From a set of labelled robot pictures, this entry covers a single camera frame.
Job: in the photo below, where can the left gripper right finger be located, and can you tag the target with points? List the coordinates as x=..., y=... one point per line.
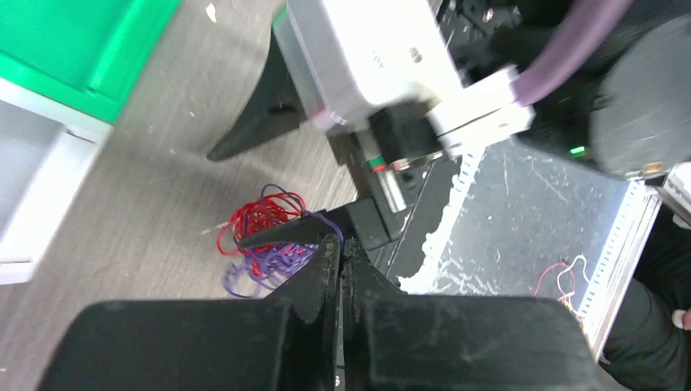
x=399, y=341

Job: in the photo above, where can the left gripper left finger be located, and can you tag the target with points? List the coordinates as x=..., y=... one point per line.
x=285, y=341

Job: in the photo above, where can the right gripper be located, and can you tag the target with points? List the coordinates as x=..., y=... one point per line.
x=386, y=154

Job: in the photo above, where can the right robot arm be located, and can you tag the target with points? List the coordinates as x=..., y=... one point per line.
x=605, y=84

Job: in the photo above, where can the green plastic bin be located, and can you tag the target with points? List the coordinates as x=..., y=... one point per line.
x=87, y=55

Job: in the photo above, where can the white plastic bin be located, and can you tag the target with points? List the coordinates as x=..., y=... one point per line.
x=47, y=150

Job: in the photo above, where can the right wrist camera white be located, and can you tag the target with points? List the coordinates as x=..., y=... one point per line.
x=350, y=59

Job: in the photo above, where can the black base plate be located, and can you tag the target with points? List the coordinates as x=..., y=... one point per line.
x=430, y=188

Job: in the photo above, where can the aluminium rail frame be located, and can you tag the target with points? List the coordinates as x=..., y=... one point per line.
x=623, y=247

